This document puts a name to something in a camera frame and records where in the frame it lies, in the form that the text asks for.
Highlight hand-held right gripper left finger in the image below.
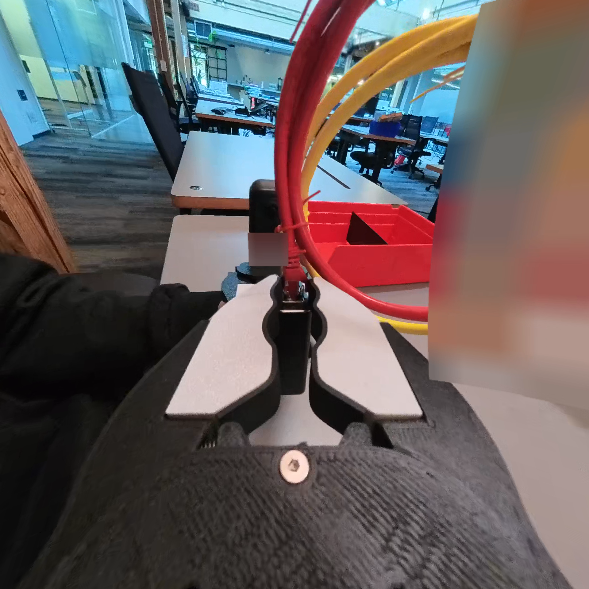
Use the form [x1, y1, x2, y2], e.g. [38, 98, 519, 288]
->
[165, 275, 282, 431]

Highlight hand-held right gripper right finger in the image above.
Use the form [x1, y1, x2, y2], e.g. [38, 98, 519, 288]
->
[308, 277, 424, 433]

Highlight black ethernet splitter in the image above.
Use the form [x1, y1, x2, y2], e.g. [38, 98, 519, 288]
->
[277, 294, 313, 396]

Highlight red ethernet cable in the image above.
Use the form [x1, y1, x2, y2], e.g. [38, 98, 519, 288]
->
[274, 0, 431, 323]

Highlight yellow ethernet cable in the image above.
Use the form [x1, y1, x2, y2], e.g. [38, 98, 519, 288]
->
[300, 14, 479, 335]

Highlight person's left forearm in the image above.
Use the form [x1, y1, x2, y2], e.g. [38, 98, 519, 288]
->
[0, 252, 226, 576]

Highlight long white table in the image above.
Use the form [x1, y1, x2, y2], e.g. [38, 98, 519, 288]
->
[170, 130, 409, 212]

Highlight black bin divider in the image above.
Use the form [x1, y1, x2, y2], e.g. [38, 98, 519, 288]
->
[346, 212, 388, 246]

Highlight red plastic bin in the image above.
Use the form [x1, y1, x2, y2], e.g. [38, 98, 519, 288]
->
[304, 201, 435, 288]

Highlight wood top desk black legs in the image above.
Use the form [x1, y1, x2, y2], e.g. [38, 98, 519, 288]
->
[329, 122, 417, 185]

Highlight black office chair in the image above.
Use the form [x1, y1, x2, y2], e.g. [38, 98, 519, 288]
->
[122, 62, 185, 182]
[391, 115, 431, 180]

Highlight blue plastic bin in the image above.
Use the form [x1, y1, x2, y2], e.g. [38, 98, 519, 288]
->
[369, 115, 406, 138]

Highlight wooden post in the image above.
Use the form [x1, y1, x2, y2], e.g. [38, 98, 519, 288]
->
[0, 110, 76, 274]

